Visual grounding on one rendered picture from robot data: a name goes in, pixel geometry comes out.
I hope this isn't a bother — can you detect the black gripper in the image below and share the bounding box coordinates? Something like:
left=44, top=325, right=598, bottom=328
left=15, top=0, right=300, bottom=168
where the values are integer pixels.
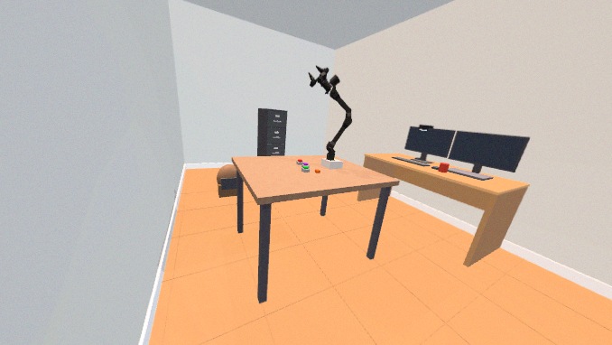
left=309, top=66, right=329, bottom=87

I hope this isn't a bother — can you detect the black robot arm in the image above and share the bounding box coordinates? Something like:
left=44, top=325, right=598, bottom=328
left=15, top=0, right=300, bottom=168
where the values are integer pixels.
left=319, top=71, right=352, bottom=161

